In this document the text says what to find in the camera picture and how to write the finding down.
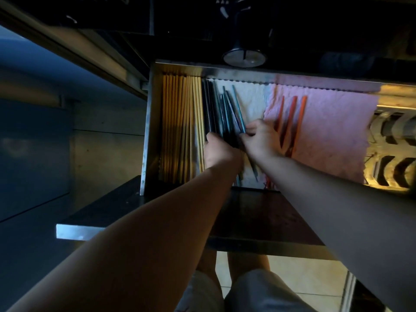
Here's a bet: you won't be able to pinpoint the person's left hand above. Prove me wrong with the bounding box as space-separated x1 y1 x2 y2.
204 131 244 173

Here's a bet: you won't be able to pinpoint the person's right hand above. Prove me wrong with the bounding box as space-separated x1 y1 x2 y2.
239 119 283 161

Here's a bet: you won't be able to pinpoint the bundle of dark chopsticks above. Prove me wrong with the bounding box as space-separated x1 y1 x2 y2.
201 79 247 187

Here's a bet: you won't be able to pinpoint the person's right forearm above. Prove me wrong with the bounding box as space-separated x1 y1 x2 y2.
253 152 416 312

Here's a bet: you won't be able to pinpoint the person's left forearm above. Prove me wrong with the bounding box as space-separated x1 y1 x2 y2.
6 166 244 312

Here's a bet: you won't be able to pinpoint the white cloth liner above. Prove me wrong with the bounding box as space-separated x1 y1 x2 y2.
208 79 277 189

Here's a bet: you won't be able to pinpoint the orange chopstick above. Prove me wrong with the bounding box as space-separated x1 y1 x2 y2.
280 96 298 150
274 96 285 133
285 96 308 158

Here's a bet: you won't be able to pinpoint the row of yellow wooden chopsticks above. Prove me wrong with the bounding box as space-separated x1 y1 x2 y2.
159 75 206 184

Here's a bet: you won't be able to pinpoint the metal drawer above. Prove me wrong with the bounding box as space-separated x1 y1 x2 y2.
140 60 416 196

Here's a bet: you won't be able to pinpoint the black round-based appliance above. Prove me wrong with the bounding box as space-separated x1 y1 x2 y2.
216 0 268 68

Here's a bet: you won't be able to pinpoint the pink cloth liner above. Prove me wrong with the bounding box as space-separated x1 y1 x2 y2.
263 84 380 184

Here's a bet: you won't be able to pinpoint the dark drawer front panel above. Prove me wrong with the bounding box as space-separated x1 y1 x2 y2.
56 175 337 261

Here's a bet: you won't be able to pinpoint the person's left leg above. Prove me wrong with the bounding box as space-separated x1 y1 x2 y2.
196 249 222 284

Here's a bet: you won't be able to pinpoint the person's leg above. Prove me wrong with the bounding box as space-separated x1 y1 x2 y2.
196 249 222 284
227 252 271 284

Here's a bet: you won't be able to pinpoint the person's right leg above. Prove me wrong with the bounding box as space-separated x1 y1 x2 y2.
227 252 271 284

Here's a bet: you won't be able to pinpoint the metal slotted rack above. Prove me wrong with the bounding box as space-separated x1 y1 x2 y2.
363 106 416 193

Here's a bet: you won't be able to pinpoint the countertop edge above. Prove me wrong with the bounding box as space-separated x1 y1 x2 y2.
0 0 149 100

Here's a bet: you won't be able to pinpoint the grey shorts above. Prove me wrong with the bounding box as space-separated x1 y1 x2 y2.
175 269 317 312

